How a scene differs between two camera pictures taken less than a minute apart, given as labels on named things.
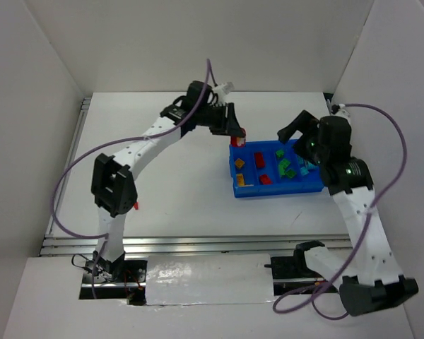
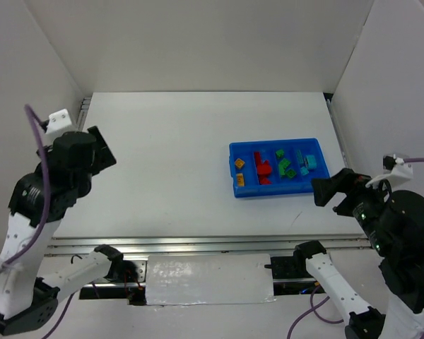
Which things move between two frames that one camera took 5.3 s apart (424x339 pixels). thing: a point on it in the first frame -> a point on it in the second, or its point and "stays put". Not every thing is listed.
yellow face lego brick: [239, 163] stays put
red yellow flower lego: [239, 141] -> [264, 168]
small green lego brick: [280, 153] stays put
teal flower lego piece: [310, 166] stays put
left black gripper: [225, 118] -> [102, 150]
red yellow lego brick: [259, 159] stays put
